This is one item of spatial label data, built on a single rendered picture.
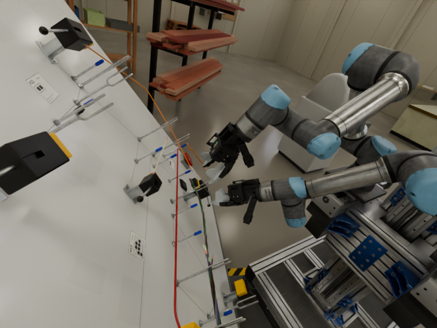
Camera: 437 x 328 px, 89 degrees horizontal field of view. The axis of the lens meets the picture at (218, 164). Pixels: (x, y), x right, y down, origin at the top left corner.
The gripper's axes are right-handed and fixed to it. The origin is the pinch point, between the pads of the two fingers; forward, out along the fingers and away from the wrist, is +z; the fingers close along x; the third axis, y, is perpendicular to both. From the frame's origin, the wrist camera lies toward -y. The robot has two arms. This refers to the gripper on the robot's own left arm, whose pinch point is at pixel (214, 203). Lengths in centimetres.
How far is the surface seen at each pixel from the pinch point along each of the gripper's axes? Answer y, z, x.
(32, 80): 42, 5, 52
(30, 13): 60, 12, 44
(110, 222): 14, -2, 51
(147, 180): 19.2, -4.9, 41.4
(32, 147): 28, -12, 65
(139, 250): 6.1, -2.9, 46.8
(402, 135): -73, -289, -661
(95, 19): 302, 283, -282
